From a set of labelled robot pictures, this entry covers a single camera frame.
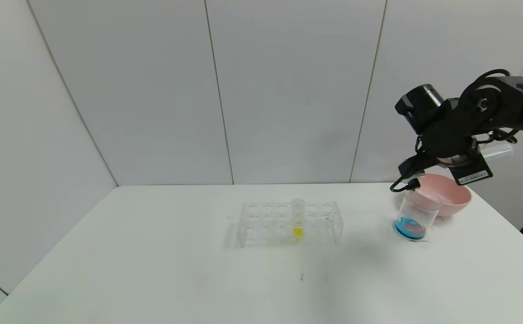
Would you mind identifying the test tube with blue pigment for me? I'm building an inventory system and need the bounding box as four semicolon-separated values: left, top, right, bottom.
481;142;517;163

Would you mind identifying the test tube with yellow pigment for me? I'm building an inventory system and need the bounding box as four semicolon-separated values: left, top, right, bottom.
291;198;306;238

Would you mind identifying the clear acrylic test tube rack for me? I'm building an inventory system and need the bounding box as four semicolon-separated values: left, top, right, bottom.
237;201;344;248

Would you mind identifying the clear glass beaker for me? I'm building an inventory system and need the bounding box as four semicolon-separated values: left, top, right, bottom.
392;188;442;242

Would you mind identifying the pink bowl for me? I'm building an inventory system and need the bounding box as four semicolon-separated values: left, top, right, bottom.
409;174;473;218

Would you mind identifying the black looped camera cable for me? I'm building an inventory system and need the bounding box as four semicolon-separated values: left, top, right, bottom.
389;153;429;194

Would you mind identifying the black labelled wrist camera box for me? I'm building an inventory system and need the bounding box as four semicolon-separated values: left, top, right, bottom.
450;154;494;186

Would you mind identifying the black cable with white tag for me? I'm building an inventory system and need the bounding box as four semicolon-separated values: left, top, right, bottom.
478;128;519;145

